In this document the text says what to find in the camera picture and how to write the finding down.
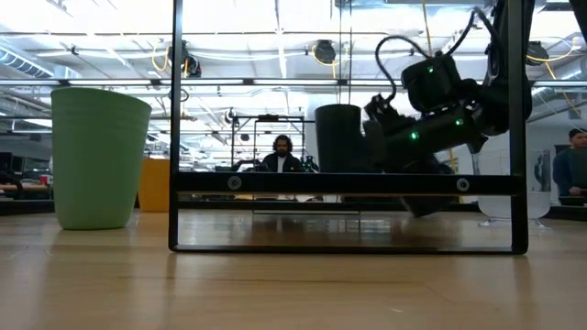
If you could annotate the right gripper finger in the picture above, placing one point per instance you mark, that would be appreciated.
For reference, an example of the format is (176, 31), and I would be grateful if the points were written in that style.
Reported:
(373, 146)

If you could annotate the tall black cup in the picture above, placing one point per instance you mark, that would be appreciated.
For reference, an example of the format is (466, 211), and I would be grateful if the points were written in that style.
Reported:
(338, 137)

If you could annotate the orange plastic cup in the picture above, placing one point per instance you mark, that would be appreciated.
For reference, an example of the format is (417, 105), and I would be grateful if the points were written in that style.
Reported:
(156, 183)

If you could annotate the green plastic cup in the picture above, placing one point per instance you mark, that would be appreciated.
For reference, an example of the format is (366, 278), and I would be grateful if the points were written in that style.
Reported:
(98, 160)

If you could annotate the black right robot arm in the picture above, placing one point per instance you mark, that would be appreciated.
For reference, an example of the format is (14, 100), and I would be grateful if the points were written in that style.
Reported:
(495, 105)

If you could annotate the person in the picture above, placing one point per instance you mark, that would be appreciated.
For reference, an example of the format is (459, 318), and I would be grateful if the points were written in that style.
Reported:
(282, 160)
(571, 169)

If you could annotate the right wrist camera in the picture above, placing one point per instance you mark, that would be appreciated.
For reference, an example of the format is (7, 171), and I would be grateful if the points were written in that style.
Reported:
(383, 110)

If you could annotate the black background rig frame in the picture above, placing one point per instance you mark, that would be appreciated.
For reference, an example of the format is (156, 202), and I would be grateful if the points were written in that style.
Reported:
(268, 117)

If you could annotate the black aluminium table frame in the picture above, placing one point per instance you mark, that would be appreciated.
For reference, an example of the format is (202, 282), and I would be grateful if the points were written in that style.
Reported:
(27, 207)

